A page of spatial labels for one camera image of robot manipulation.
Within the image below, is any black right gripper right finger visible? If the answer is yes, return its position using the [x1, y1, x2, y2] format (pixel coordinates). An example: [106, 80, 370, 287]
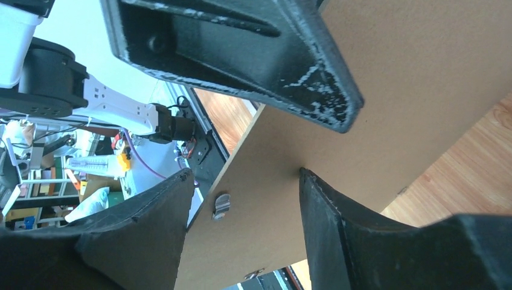
[299, 168, 511, 289]

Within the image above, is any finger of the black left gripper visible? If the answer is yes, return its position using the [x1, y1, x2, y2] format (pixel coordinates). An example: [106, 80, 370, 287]
[100, 1, 364, 133]

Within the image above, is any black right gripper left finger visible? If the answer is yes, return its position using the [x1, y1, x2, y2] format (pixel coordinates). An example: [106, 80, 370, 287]
[1, 169, 194, 289]

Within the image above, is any brown cardboard backing board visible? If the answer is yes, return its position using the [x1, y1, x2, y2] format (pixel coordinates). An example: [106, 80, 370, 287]
[175, 1, 511, 289]

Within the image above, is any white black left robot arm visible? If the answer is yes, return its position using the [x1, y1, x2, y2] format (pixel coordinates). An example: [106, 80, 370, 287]
[1, 1, 364, 144]

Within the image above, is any silver frame turn clip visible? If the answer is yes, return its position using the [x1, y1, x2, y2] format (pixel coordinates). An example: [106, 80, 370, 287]
[212, 193, 231, 221]

